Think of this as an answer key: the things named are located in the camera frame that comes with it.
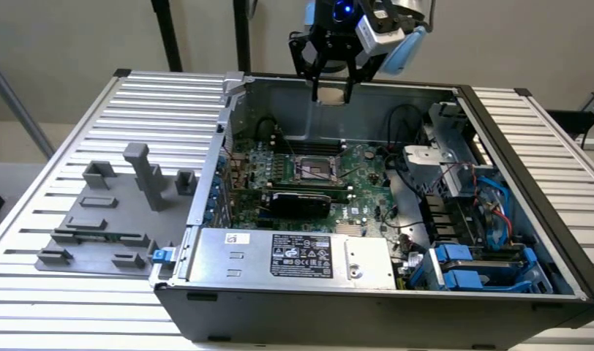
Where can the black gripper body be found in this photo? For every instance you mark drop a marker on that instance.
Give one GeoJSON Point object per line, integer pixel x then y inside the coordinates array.
{"type": "Point", "coordinates": [337, 38]}

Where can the square CPU chip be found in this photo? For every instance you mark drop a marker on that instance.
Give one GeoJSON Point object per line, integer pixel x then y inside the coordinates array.
{"type": "Point", "coordinates": [334, 97]}

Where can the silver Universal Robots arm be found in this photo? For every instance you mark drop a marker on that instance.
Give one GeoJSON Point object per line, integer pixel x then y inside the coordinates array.
{"type": "Point", "coordinates": [409, 6]}

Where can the CPU socket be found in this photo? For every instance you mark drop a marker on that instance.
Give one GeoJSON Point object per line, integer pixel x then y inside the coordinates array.
{"type": "Point", "coordinates": [315, 169]}

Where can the thin metal locking lever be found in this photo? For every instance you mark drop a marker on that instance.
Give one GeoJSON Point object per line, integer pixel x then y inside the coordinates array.
{"type": "Point", "coordinates": [286, 142]}
{"type": "Point", "coordinates": [350, 161]}

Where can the black RAM slot bank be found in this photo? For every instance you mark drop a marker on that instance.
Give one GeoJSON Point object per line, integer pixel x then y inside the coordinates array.
{"type": "Point", "coordinates": [311, 147]}

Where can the round coin battery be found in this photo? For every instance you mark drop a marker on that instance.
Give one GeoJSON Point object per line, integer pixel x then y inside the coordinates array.
{"type": "Point", "coordinates": [370, 154]}

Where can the black stand pole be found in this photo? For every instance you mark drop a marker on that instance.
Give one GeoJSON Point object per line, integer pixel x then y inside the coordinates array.
{"type": "Point", "coordinates": [242, 33]}
{"type": "Point", "coordinates": [169, 33]}

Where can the silver metal disk bay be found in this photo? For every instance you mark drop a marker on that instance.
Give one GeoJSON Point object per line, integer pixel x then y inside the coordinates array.
{"type": "Point", "coordinates": [444, 153]}

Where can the long RAM slot pair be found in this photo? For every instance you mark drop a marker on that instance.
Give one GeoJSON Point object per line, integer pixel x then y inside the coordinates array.
{"type": "Point", "coordinates": [302, 185]}

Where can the green motherboard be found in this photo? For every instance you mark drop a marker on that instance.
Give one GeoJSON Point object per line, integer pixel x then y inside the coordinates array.
{"type": "Point", "coordinates": [370, 204]}

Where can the black graphics card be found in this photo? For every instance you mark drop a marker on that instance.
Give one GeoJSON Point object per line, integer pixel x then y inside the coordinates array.
{"type": "Point", "coordinates": [299, 204]}

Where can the silver finned chipset heatsink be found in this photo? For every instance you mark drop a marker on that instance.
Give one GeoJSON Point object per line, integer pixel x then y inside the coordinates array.
{"type": "Point", "coordinates": [350, 229]}

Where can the black fan shroud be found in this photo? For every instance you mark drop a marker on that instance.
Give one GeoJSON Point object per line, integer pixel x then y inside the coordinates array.
{"type": "Point", "coordinates": [444, 219]}

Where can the silver power supply unit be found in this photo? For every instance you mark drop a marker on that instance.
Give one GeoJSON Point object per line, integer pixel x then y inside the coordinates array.
{"type": "Point", "coordinates": [258, 259]}

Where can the grey parts rack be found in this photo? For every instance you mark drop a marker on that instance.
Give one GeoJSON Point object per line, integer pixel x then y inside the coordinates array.
{"type": "Point", "coordinates": [111, 219]}

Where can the blue disk caddy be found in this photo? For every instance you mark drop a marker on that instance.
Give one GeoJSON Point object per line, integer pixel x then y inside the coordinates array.
{"type": "Point", "coordinates": [465, 278]}

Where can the blue case latch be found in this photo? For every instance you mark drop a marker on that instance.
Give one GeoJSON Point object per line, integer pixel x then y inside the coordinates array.
{"type": "Point", "coordinates": [162, 256]}

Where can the green RAM stick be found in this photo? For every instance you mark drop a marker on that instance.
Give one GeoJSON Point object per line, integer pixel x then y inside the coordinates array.
{"type": "Point", "coordinates": [113, 235]}

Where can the black open PC case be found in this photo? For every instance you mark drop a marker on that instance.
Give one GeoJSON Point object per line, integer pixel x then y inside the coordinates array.
{"type": "Point", "coordinates": [356, 314]}

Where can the grey slanted metal pole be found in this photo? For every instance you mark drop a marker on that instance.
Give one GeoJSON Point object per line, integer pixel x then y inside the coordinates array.
{"type": "Point", "coordinates": [19, 106]}

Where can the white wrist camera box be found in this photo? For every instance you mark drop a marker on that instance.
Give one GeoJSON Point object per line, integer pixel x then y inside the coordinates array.
{"type": "Point", "coordinates": [378, 34]}

